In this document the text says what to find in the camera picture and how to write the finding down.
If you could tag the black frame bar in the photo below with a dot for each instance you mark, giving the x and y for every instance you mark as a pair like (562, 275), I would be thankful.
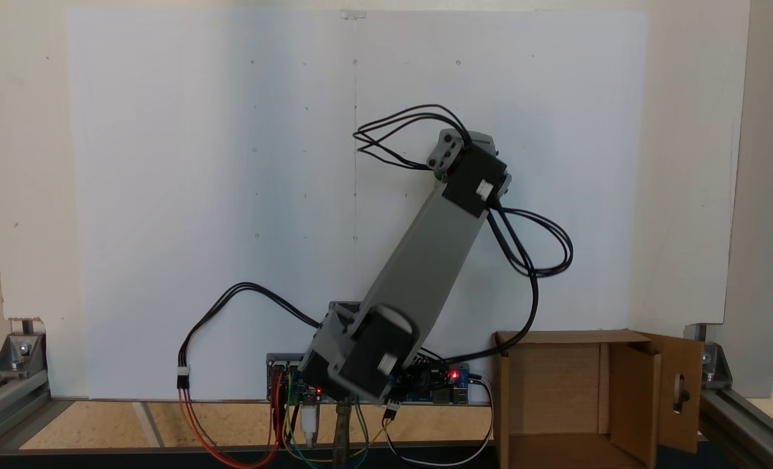
(99, 461)

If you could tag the white paper sheet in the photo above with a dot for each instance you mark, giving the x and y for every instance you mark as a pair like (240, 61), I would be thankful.
(165, 195)
(555, 98)

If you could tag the aluminium frame rail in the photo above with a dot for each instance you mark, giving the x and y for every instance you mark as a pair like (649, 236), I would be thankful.
(751, 430)
(8, 404)

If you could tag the blue circuit board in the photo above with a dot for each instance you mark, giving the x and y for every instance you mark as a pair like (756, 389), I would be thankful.
(461, 391)

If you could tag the small green circuit board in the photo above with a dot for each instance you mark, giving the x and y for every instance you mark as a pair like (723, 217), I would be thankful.
(298, 394)

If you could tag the clear tape piece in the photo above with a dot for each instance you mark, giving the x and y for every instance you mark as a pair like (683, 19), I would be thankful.
(353, 14)

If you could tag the white usb plug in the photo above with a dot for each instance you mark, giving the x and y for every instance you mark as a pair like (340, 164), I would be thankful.
(309, 423)

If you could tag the grey board mounting plate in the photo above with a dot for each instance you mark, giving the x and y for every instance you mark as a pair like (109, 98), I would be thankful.
(274, 359)

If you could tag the open cardboard box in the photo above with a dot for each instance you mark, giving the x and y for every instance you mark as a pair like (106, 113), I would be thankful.
(555, 391)

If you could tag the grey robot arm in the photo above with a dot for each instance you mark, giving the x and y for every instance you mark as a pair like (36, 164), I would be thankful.
(425, 247)

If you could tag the metal corner bracket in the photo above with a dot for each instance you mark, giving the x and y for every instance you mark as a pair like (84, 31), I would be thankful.
(21, 352)
(715, 368)

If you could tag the metal clamp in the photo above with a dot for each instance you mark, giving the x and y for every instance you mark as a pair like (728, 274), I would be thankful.
(342, 430)

